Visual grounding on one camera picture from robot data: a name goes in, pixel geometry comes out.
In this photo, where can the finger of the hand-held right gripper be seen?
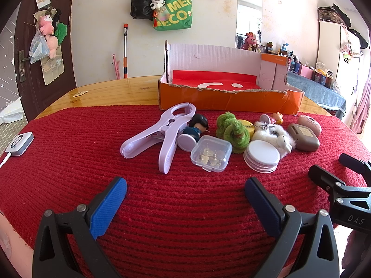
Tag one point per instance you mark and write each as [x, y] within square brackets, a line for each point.
[352, 162]
[324, 176]

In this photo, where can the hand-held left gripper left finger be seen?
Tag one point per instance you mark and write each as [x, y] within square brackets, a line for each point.
[108, 207]

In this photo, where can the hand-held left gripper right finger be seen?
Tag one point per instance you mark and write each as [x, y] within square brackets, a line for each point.
[262, 207]

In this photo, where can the brown rounded case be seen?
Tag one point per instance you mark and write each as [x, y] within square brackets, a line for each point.
[303, 137]

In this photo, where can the round pale lidded jar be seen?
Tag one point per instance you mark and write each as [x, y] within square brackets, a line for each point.
[260, 155]

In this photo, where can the pink mini camera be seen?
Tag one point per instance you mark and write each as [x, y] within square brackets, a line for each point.
[311, 123]

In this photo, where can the small clear plastic box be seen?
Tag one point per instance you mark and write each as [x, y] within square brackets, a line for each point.
[211, 153]

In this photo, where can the green plush toy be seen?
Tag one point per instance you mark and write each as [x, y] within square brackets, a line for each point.
[234, 134]

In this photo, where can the small orange-haired pink figurine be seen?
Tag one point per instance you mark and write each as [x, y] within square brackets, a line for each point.
[268, 118]

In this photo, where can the yellow round tin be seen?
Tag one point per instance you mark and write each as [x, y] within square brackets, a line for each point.
[249, 125]

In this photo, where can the large lavender plastic clip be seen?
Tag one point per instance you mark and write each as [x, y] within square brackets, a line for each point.
[168, 127]

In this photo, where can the black-haired doll figurine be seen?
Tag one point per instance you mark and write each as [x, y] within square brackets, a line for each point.
[198, 121]

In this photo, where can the orange cardboard box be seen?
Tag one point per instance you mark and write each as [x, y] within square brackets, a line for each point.
[229, 102]

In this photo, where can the person's right hand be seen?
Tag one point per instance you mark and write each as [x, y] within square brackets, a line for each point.
[353, 252]

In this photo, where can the pink curtain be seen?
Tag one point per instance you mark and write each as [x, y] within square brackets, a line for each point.
[362, 107]

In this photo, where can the red knitted mat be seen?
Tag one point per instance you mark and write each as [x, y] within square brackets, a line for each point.
[179, 208]

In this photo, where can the side table with blue cloth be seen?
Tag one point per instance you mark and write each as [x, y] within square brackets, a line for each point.
[318, 94]

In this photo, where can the white square charger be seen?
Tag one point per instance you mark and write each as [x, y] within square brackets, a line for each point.
[20, 143]

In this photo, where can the small hanging plush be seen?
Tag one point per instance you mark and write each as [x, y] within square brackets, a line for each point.
[347, 53]

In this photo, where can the group of bottles and cosmetics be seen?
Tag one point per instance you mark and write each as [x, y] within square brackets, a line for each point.
[295, 62]

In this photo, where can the white wardrobe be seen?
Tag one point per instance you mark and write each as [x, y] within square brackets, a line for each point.
[330, 49]

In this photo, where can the small cream tag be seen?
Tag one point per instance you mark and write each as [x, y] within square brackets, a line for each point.
[79, 93]

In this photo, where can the black clothing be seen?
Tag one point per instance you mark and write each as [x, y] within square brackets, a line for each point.
[358, 37]

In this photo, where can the white crumpled paper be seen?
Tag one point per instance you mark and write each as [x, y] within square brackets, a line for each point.
[11, 111]

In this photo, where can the pink plastic hanger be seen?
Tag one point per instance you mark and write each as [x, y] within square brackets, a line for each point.
[116, 68]

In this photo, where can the dark patterned suitcase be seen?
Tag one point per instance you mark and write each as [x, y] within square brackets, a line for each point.
[329, 14]

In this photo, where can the pink rabbit plush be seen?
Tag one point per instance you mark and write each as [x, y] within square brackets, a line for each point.
[249, 40]

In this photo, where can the grey orange mop pole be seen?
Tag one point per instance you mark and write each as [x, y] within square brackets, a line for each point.
[125, 49]

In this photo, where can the peach plush toy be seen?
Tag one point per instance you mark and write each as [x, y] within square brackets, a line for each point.
[52, 46]

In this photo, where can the clear plastic bag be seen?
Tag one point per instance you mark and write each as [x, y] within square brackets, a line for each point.
[37, 49]

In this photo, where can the grey starry curtain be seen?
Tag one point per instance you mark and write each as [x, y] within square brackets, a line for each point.
[7, 63]

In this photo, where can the dark brown door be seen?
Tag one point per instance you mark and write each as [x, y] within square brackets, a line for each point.
[26, 34]

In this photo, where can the pink plush toy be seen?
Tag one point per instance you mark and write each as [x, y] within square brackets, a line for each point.
[46, 24]

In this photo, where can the red hanging charm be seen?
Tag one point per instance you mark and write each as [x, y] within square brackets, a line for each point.
[156, 18]

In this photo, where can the green tote bag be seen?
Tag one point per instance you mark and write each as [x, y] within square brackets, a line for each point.
[176, 14]

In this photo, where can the black backpack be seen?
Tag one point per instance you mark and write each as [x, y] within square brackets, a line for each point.
[140, 1]

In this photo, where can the white bear plush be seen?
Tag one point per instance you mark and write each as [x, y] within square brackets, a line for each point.
[157, 3]

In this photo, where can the wall mirror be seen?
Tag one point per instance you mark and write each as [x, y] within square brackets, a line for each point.
[249, 8]

